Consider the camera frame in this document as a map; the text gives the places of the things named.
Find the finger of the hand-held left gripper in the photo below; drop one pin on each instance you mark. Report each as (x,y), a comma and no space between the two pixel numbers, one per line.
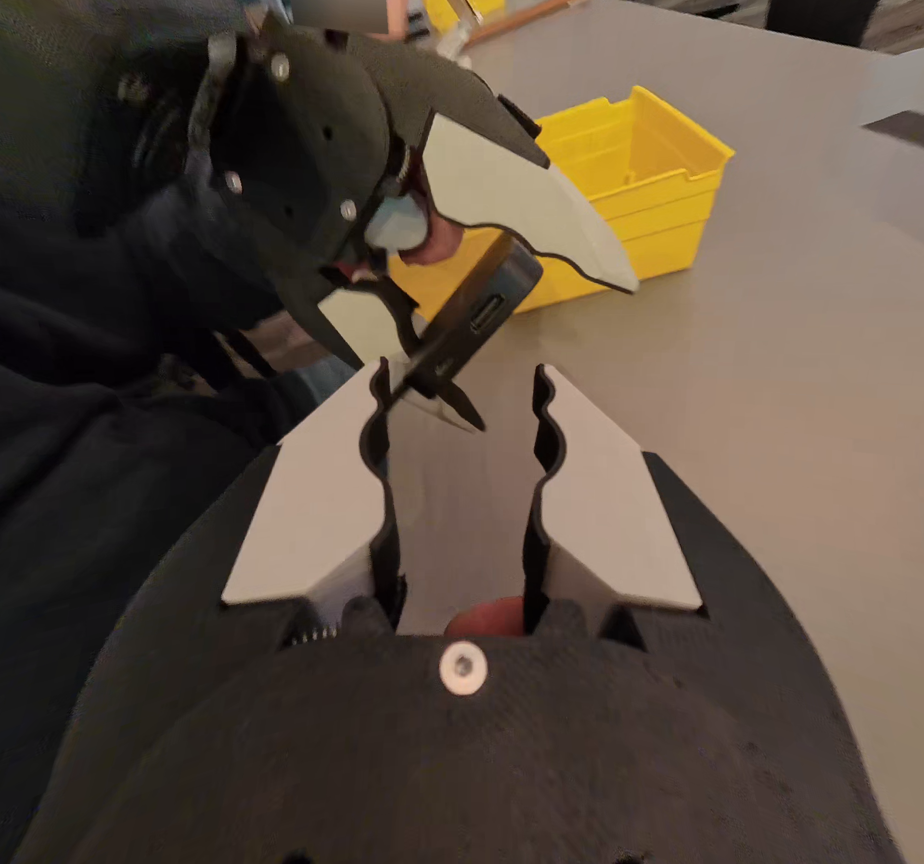
(505,185)
(354,322)

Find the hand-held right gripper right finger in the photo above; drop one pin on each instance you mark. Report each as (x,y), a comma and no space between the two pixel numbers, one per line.
(613,524)

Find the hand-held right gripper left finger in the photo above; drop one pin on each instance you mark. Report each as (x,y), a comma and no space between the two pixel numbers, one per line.
(303,524)

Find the black hdmi switch box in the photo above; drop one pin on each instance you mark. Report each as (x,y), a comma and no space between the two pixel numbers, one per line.
(469,308)

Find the person's left hand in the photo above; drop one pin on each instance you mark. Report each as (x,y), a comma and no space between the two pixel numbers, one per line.
(442,239)

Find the person's leg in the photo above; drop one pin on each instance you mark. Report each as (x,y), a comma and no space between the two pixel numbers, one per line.
(321,379)

